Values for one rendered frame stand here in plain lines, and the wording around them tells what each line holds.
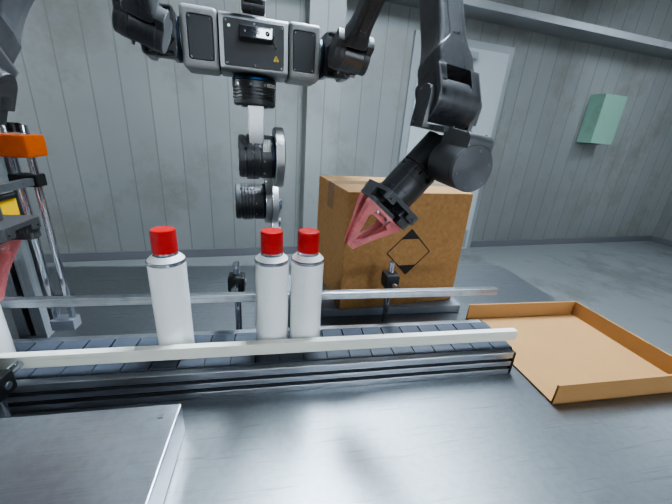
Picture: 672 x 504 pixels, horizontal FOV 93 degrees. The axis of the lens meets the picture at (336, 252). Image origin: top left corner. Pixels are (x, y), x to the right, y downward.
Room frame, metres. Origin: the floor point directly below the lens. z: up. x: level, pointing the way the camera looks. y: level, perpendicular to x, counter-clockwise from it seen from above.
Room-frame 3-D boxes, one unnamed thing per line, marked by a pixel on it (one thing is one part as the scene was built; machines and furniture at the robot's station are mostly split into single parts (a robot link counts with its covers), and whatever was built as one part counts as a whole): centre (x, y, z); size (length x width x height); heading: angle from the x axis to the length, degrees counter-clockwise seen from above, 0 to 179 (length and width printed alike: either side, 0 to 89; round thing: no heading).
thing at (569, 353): (0.57, -0.50, 0.85); 0.30 x 0.26 x 0.04; 102
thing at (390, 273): (0.57, -0.12, 0.91); 0.07 x 0.03 x 0.17; 12
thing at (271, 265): (0.45, 0.10, 0.98); 0.05 x 0.05 x 0.20
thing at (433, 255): (0.79, -0.12, 0.99); 0.30 x 0.24 x 0.27; 108
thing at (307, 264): (0.46, 0.04, 0.98); 0.05 x 0.05 x 0.20
